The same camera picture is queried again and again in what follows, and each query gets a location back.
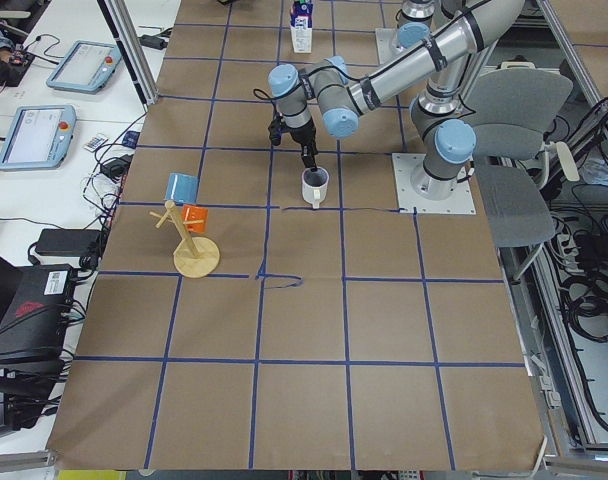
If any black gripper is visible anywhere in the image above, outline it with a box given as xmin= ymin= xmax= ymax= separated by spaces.
xmin=289 ymin=124 xmax=318 ymax=171

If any white ribbed mug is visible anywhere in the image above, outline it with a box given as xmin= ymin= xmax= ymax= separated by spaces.
xmin=301 ymin=167 xmax=329 ymax=209

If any blue white milk carton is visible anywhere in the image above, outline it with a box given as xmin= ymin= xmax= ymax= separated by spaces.
xmin=289 ymin=0 xmax=313 ymax=54

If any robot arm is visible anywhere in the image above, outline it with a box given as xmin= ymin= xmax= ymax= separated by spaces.
xmin=394 ymin=0 xmax=466 ymax=50
xmin=267 ymin=1 xmax=523 ymax=184

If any blue mug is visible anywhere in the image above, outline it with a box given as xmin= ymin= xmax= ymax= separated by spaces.
xmin=165 ymin=172 xmax=199 ymax=204

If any orange mug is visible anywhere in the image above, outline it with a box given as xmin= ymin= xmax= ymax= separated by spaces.
xmin=181 ymin=204 xmax=208 ymax=234

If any wooden mug tree stand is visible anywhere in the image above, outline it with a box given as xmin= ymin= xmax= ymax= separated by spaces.
xmin=149 ymin=200 xmax=220 ymax=278

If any black power adapter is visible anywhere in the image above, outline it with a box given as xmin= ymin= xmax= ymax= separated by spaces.
xmin=139 ymin=34 xmax=168 ymax=50

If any grey office chair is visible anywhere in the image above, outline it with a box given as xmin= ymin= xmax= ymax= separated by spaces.
xmin=466 ymin=61 xmax=579 ymax=282

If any teach pendant far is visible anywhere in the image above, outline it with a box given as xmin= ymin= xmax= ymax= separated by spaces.
xmin=46 ymin=40 xmax=122 ymax=94

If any teach pendant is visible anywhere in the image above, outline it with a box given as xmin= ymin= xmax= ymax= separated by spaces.
xmin=46 ymin=40 xmax=122 ymax=94
xmin=0 ymin=105 xmax=77 ymax=171

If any black power brick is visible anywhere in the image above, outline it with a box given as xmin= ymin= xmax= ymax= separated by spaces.
xmin=35 ymin=229 xmax=100 ymax=257

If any teach pendant near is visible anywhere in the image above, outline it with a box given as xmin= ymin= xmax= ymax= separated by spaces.
xmin=0 ymin=105 xmax=77 ymax=171

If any black computer box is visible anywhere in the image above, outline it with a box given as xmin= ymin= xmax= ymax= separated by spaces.
xmin=0 ymin=263 xmax=75 ymax=364

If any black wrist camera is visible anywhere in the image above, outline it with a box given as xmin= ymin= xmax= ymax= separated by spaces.
xmin=268 ymin=116 xmax=287 ymax=147

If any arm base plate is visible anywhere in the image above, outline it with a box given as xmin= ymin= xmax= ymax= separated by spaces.
xmin=375 ymin=28 xmax=410 ymax=64
xmin=392 ymin=153 xmax=476 ymax=215

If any aluminium frame post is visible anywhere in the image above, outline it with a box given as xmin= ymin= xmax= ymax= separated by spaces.
xmin=97 ymin=0 xmax=159 ymax=106

